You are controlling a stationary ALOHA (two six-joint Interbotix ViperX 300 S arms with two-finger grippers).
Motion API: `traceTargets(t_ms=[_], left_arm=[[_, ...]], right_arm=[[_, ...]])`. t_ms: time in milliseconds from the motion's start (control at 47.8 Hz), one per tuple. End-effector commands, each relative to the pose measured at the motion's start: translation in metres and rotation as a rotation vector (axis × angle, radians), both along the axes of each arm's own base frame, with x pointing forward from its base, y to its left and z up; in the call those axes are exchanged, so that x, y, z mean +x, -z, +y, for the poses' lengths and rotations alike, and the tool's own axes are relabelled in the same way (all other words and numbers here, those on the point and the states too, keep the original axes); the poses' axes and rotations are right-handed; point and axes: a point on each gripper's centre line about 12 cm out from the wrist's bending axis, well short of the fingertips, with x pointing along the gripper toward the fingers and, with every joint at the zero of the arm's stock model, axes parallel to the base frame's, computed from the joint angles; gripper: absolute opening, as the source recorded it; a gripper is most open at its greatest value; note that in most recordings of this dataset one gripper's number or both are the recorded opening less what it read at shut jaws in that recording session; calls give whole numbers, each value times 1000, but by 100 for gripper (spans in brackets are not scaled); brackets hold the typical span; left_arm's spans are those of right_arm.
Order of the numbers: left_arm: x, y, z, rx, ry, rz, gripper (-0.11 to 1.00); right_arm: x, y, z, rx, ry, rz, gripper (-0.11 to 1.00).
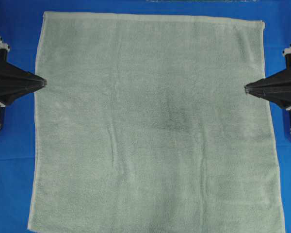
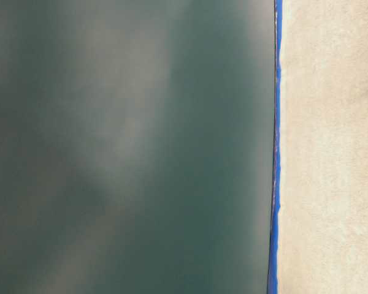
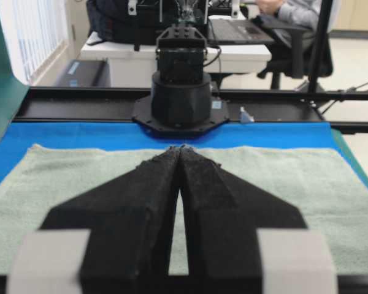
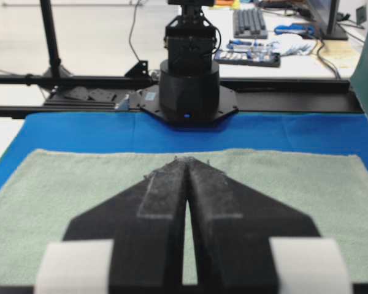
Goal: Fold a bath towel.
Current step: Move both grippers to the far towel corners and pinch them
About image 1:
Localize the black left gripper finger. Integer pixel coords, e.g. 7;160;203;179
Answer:
0;83;47;106
0;62;47;85

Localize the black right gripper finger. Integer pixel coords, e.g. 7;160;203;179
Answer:
246;87;291;109
245;69;291;90

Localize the sage green bath towel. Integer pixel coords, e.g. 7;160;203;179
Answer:
28;12;286;233

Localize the blue table cloth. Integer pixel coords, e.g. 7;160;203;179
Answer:
0;0;291;233

